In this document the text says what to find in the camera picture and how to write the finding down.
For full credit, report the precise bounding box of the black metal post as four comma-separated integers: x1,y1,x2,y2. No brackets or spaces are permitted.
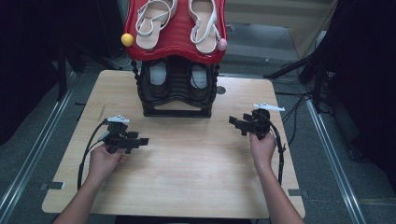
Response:
55,43,68,102

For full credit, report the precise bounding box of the black tripod stand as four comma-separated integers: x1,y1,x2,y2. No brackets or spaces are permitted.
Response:
262,46,331,113

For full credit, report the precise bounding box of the person's left hand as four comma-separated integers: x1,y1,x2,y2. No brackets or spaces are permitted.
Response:
88,143,127,185

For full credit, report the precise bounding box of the right hand-held gripper cable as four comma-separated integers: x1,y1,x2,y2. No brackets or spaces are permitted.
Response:
264,119,286,186

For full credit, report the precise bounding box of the left hand-held gripper cable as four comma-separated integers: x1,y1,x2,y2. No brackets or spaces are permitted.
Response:
77,119,110,190

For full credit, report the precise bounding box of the hand-held gripper cable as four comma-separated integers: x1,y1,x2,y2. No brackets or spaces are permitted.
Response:
77,119,110,190
264,119,286,186

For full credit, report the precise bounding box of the black floor cable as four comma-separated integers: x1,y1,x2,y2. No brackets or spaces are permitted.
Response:
279,91,312,147

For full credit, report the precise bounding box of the black leather shoe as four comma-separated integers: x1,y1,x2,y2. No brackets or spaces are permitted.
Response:
186,62,213,99
147,59,172,97

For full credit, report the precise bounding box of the red and black shoe rack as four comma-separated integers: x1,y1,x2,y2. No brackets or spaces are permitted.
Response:
120,0,229,119

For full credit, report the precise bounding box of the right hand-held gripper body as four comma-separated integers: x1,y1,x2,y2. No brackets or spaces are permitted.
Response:
248,102,286,140

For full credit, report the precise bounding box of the person's right hand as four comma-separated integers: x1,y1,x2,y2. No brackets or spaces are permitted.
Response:
249,133,277,171

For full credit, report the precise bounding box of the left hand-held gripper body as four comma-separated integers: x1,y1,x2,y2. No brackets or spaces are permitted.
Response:
103,115,132,155

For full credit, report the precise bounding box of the grey tape piece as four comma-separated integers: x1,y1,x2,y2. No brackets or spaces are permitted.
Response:
288,189,310,199
39,181,65,191

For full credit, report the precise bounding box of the dark curtain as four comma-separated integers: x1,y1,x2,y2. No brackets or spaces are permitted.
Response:
323,0,396,188

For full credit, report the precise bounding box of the beige heeled sandal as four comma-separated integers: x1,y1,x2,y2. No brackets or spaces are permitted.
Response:
134,0,178,50
187,0,221,54

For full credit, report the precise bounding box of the metal floor rail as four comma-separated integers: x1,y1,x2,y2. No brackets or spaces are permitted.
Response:
303,99,367,224
0,71,78,218

